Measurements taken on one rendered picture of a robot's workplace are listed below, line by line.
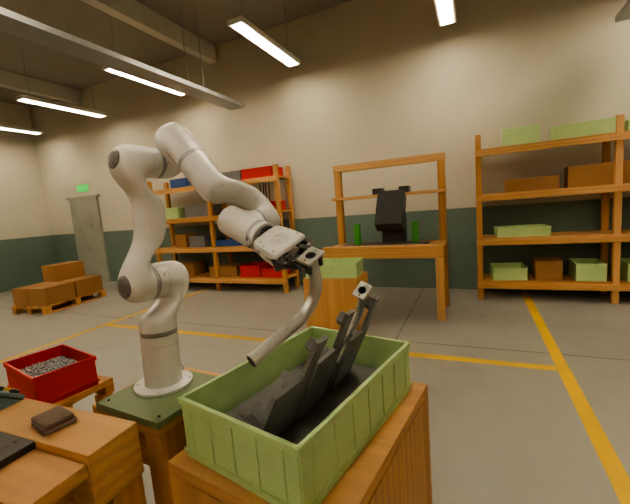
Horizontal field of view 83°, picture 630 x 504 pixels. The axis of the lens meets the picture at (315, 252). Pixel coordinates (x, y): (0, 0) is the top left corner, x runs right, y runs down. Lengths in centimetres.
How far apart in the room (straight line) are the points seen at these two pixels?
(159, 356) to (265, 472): 57
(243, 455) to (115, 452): 35
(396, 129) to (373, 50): 128
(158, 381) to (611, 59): 601
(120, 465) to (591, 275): 522
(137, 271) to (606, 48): 593
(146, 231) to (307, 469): 83
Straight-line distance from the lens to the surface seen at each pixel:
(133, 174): 121
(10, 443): 129
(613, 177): 549
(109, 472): 116
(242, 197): 105
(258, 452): 92
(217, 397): 117
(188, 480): 114
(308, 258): 83
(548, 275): 547
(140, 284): 122
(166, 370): 133
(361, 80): 634
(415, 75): 615
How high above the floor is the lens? 144
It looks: 7 degrees down
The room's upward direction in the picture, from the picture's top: 5 degrees counter-clockwise
